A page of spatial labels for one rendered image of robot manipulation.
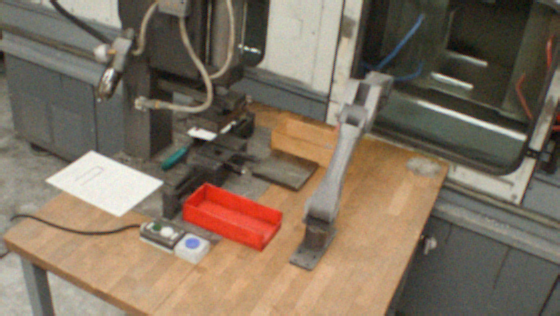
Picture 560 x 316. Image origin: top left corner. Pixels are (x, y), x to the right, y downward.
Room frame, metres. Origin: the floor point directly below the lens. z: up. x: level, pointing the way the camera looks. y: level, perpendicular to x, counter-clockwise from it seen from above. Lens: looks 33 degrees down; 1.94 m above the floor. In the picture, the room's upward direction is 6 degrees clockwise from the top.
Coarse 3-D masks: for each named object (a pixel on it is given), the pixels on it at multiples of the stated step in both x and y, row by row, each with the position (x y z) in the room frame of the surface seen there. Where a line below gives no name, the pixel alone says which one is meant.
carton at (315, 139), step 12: (288, 120) 1.82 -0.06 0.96; (276, 132) 1.71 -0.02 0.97; (288, 132) 1.81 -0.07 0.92; (300, 132) 1.80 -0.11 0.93; (312, 132) 1.78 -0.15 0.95; (324, 132) 1.76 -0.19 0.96; (276, 144) 1.70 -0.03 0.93; (288, 144) 1.69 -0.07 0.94; (300, 144) 1.67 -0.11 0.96; (312, 144) 1.66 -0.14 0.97; (324, 144) 1.76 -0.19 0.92; (300, 156) 1.67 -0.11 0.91; (312, 156) 1.65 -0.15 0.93; (324, 156) 1.64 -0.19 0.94
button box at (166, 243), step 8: (16, 216) 1.23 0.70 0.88; (24, 216) 1.21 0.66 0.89; (32, 216) 1.21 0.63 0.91; (48, 224) 1.18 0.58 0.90; (56, 224) 1.18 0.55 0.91; (136, 224) 1.22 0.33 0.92; (144, 224) 1.21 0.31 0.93; (152, 224) 1.21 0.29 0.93; (72, 232) 1.17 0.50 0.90; (80, 232) 1.17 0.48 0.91; (88, 232) 1.17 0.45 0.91; (96, 232) 1.17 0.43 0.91; (104, 232) 1.18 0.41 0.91; (112, 232) 1.18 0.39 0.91; (144, 232) 1.17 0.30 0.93; (152, 232) 1.18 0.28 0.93; (160, 232) 1.18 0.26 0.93; (176, 232) 1.19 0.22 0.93; (184, 232) 1.20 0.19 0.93; (144, 240) 1.17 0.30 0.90; (152, 240) 1.16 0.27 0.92; (160, 240) 1.15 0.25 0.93; (168, 240) 1.15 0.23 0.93; (176, 240) 1.16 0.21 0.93; (160, 248) 1.15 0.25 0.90; (168, 248) 1.14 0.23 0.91
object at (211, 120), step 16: (160, 80) 1.57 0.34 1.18; (176, 80) 1.61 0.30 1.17; (192, 80) 1.61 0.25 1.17; (192, 96) 1.53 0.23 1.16; (224, 96) 1.51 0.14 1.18; (240, 96) 1.52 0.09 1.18; (208, 112) 1.48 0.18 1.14; (224, 112) 1.49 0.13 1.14; (240, 112) 1.54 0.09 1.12; (208, 128) 1.43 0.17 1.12; (224, 128) 1.46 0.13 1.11
